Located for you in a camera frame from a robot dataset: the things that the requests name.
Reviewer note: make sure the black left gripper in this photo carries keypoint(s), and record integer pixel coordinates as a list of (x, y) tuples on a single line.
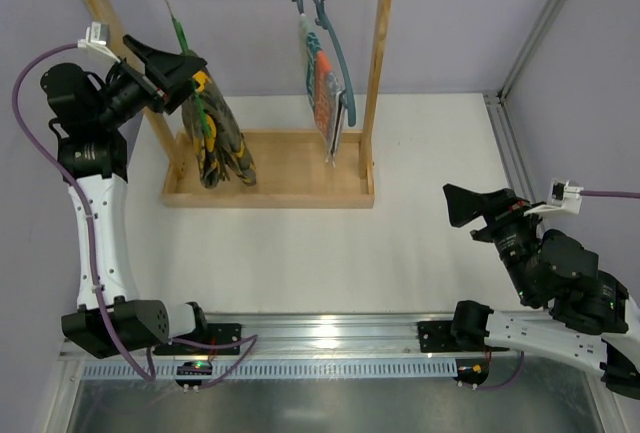
[(154, 86)]

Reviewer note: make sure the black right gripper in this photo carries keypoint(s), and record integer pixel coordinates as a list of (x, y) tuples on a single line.
[(498, 214)]

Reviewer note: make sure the green clothes hanger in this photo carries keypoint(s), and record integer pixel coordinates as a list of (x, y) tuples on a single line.
[(200, 126)]

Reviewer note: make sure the camouflage yellow green trousers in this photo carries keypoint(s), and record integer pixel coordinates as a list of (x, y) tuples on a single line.
[(215, 136)]

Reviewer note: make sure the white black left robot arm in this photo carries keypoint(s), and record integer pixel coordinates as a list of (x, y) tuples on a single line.
[(85, 150)]

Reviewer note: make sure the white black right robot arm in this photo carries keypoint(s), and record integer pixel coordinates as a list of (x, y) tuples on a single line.
[(598, 319)]

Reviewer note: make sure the colourful printed cloth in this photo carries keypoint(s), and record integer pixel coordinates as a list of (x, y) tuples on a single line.
[(324, 91)]

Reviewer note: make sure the wooden clothes rack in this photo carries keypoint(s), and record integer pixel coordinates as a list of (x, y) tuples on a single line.
[(292, 172)]

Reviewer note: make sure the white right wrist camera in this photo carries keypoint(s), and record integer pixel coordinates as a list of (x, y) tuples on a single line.
[(563, 198)]

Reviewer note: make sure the aluminium corner frame profile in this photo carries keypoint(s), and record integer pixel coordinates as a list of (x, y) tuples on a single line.
[(496, 102)]

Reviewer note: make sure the slotted grey cable duct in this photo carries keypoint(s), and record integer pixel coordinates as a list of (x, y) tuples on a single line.
[(302, 369)]

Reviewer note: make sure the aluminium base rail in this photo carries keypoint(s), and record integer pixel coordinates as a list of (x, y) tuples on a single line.
[(306, 333)]

